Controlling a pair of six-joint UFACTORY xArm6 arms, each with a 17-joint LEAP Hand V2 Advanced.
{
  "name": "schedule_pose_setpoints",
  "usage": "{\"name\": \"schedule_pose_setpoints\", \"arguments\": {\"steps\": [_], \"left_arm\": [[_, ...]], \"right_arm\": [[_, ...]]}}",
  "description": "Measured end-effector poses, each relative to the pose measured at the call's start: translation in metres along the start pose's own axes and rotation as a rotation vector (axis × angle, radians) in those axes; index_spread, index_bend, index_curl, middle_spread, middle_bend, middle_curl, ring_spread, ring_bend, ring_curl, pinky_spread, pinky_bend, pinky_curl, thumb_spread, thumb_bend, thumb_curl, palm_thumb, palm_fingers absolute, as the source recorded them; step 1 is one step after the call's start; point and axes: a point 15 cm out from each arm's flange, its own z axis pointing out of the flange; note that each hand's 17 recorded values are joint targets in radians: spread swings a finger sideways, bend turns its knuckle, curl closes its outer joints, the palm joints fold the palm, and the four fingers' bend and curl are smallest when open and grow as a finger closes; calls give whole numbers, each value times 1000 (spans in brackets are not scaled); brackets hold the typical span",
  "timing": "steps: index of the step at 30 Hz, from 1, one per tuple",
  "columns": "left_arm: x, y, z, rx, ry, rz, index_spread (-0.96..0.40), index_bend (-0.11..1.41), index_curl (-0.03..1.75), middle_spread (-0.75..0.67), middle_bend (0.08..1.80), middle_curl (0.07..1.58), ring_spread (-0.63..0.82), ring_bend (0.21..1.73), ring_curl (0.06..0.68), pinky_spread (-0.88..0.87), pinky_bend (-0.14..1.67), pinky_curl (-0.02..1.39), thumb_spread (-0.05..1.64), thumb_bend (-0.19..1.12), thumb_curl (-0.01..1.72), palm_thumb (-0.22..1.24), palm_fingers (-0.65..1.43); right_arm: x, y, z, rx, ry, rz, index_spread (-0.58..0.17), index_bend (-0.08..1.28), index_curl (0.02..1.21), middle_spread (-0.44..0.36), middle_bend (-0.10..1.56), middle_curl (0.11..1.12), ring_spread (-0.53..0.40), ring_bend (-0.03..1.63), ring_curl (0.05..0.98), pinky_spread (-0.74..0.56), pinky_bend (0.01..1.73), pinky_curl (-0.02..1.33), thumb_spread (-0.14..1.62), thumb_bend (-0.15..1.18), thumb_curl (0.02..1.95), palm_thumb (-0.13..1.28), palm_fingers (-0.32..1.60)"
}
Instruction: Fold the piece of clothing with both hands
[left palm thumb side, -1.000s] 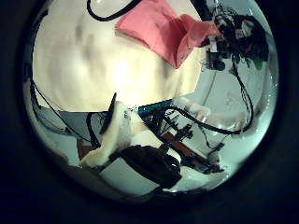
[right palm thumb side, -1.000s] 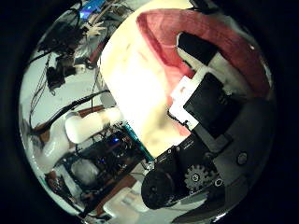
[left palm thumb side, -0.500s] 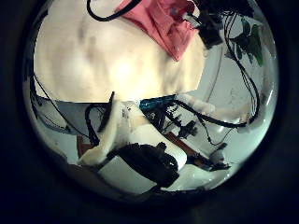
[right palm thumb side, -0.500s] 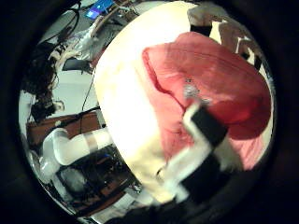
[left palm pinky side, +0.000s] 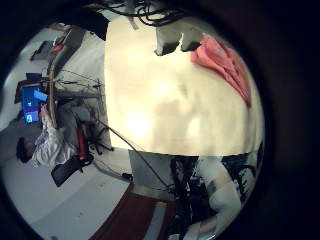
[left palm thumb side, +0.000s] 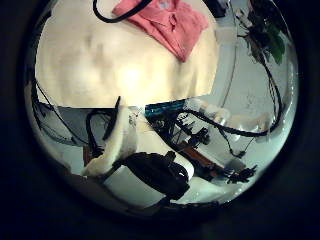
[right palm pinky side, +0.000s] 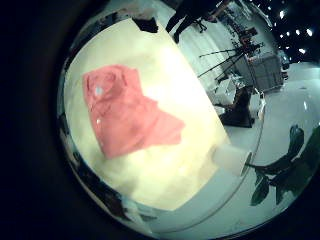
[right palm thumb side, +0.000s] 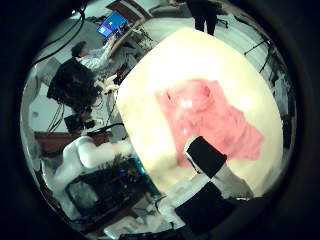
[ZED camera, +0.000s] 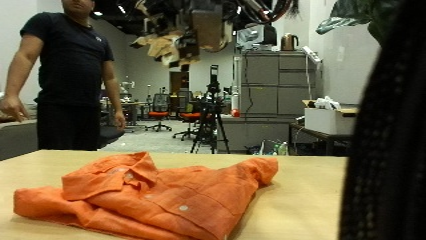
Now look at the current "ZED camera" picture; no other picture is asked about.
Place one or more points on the orange button shirt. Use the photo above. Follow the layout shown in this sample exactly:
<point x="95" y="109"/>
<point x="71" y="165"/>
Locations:
<point x="168" y="200"/>

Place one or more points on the black office chair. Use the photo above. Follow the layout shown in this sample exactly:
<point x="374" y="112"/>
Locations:
<point x="111" y="131"/>

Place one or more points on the background wooden desk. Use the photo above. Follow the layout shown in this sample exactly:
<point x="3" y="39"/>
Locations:
<point x="131" y="105"/>

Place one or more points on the grey couch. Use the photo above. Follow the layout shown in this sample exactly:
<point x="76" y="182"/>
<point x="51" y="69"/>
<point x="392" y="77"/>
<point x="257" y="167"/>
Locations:
<point x="18" y="138"/>

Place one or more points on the orange seat office chair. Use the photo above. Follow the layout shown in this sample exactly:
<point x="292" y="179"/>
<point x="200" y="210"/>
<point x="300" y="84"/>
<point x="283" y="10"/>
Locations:
<point x="191" y="116"/>
<point x="160" y="114"/>

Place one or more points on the grey boxy appliance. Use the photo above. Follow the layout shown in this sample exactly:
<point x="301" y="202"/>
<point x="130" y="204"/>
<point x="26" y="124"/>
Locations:
<point x="257" y="35"/>

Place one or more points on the person in dark t-shirt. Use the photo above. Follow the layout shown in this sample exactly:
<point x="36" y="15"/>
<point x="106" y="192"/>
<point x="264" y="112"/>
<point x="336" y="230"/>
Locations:
<point x="71" y="73"/>

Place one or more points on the brown door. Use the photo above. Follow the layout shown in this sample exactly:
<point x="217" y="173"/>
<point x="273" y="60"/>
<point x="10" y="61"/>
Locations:
<point x="179" y="86"/>

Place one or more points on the copper electric kettle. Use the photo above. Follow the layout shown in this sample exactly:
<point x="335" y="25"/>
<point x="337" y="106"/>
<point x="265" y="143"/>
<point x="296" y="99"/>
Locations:
<point x="289" y="42"/>

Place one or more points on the grey filing cabinet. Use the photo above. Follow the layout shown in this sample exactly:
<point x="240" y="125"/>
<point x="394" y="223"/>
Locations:
<point x="275" y="86"/>

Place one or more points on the small red round object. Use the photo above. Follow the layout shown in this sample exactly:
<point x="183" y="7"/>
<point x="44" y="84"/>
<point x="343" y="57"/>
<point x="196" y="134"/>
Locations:
<point x="236" y="113"/>

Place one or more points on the low grey counter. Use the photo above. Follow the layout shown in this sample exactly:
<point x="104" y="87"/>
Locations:
<point x="257" y="131"/>

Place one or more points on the green leafy plant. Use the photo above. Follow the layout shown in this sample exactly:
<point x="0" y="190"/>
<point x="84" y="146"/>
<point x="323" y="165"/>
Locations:
<point x="355" y="16"/>

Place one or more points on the white crumpled cloth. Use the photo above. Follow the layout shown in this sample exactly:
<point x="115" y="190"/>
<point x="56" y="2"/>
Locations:
<point x="328" y="103"/>

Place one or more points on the green plastic bottle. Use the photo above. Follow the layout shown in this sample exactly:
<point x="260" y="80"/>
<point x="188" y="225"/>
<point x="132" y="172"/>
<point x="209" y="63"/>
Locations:
<point x="283" y="149"/>

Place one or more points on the white cardboard box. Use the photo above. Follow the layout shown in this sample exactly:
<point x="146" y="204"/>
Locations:
<point x="328" y="121"/>

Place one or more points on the black side table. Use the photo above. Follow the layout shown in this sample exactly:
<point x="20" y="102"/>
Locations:
<point x="320" y="137"/>

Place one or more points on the black camera tripod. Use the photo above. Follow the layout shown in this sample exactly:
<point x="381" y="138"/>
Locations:
<point x="212" y="116"/>

